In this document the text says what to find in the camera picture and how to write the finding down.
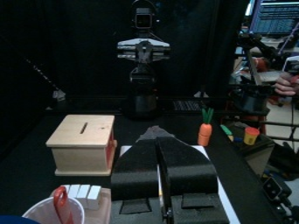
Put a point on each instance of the black vented plate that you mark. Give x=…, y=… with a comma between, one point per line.
x=187, y=105

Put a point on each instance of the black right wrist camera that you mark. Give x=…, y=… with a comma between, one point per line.
x=143, y=19

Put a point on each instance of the green toy piece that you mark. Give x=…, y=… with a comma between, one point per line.
x=225, y=129

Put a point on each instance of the dark blue bowl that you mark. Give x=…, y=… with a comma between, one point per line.
x=11, y=220

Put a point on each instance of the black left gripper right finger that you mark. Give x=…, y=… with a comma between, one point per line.
x=187, y=166

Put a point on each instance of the person's hand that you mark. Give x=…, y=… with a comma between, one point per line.
x=286, y=84

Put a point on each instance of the grey rounded toy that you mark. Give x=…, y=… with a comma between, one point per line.
x=155, y=132

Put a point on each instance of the black small device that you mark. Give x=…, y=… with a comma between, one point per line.
x=276, y=186

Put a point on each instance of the grey handheld controller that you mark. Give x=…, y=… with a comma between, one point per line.
x=291, y=64

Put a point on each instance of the wooden box with slot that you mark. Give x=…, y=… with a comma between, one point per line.
x=77, y=157

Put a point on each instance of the white cutting board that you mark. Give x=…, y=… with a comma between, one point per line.
x=125, y=150

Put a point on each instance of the red plastic utensil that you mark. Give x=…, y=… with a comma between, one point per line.
x=61, y=204

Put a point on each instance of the pink plastic tray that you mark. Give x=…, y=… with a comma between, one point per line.
x=97, y=215

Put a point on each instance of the red plastic cup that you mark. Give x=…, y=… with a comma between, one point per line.
x=39, y=213

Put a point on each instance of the yellow cup with red lid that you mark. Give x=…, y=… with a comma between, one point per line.
x=251, y=137

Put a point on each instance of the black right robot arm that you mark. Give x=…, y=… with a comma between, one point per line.
x=141, y=102

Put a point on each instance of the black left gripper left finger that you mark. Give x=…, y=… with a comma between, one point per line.
x=133, y=169

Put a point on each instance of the dark storage box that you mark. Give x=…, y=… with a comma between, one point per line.
x=252, y=154

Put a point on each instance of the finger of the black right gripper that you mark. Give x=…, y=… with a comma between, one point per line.
x=139, y=52
x=147, y=52

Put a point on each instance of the white curtain clip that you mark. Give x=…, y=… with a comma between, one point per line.
x=57, y=94
x=200, y=94

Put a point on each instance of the orange toy carrot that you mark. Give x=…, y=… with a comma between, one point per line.
x=204, y=134

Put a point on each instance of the computer monitor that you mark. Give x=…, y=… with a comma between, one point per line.
x=276, y=17

